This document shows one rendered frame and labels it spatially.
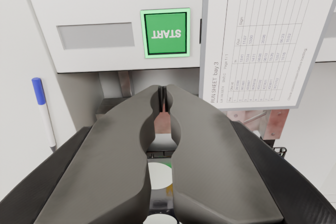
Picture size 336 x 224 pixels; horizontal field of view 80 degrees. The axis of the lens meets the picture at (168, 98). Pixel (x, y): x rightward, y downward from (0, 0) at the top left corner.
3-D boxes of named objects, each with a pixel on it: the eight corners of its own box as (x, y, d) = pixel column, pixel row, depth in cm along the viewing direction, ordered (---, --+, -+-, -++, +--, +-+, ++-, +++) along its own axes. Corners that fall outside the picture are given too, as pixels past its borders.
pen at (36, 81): (56, 155, 34) (37, 80, 26) (50, 154, 33) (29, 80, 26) (58, 150, 34) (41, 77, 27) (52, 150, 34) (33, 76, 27)
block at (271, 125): (273, 130, 43) (280, 140, 41) (257, 130, 43) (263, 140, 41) (283, 98, 39) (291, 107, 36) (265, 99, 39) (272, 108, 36)
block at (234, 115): (235, 131, 43) (240, 141, 41) (220, 132, 43) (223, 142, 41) (241, 100, 39) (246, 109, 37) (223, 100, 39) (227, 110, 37)
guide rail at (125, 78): (150, 195, 66) (150, 204, 63) (144, 195, 66) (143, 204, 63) (127, 43, 39) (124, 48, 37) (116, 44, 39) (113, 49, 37)
